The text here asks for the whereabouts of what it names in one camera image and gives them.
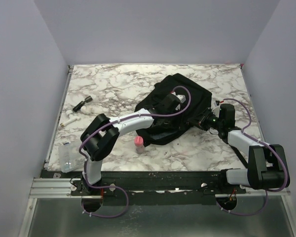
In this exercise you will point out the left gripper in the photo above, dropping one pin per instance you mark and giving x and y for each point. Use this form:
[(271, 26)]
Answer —
[(176, 109)]

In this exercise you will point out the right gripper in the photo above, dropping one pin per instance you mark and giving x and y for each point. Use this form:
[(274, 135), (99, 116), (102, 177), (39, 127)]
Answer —
[(202, 123)]

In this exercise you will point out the black backpack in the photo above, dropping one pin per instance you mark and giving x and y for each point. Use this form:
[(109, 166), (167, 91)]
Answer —
[(167, 130)]

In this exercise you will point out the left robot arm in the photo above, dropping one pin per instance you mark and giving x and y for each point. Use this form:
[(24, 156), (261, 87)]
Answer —
[(101, 135)]

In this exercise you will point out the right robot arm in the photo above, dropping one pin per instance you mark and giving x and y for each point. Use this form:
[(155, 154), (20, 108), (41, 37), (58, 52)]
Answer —
[(265, 164)]

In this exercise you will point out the pink lidded bottle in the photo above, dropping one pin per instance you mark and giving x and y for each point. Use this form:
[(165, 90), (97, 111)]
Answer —
[(139, 144)]

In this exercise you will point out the black cylinder tool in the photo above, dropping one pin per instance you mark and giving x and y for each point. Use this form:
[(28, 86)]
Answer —
[(82, 103)]

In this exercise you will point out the white pipe fitting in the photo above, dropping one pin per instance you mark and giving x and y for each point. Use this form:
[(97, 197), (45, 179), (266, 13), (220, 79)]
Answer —
[(74, 116)]

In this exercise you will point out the clear plastic box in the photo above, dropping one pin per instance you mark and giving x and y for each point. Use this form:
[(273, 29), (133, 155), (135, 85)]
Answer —
[(69, 157)]

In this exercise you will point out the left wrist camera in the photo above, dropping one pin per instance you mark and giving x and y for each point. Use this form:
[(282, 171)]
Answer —
[(182, 99)]

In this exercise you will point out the black mounting rail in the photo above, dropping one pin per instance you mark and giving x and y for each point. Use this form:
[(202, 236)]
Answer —
[(151, 188)]

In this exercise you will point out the aluminium frame rail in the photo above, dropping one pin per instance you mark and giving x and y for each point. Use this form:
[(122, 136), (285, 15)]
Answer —
[(51, 188)]

